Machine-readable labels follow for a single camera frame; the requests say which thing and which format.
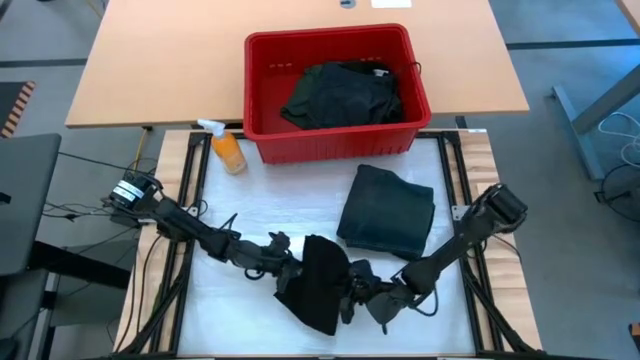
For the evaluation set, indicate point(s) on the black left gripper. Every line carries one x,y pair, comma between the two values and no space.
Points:
280,262

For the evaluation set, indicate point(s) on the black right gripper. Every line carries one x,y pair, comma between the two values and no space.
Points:
380,300

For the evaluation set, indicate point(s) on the black cloth garment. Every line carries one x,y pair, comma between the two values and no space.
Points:
320,290

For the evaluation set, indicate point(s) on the dark blue denim jeans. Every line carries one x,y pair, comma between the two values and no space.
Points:
385,215

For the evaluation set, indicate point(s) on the dark grey cloth garment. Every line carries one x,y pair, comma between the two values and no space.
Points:
360,95

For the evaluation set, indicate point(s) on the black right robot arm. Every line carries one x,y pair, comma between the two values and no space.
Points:
450,250

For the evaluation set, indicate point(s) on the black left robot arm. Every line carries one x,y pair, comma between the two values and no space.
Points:
200,232

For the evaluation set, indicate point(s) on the red plastic bin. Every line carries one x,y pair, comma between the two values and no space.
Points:
260,100

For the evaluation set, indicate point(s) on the orange spray bottle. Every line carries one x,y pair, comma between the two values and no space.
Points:
229,152

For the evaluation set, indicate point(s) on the black stand base bar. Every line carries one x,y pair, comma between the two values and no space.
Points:
75,262

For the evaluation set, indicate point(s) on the light wooden desk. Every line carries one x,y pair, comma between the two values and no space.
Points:
632,12
150,60

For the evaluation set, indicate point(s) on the grey chair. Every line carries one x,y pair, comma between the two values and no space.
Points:
25,200

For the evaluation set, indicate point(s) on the grey desk grommet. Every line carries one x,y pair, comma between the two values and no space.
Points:
348,3

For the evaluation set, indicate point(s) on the white paper sheet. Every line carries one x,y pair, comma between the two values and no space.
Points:
391,3

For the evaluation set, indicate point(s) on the grey metal desk leg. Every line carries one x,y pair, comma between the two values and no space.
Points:
607,102

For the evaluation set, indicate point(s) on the striped edge floor mat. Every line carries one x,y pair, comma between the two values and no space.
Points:
10,107

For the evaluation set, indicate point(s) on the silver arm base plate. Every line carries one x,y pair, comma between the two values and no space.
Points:
461,212

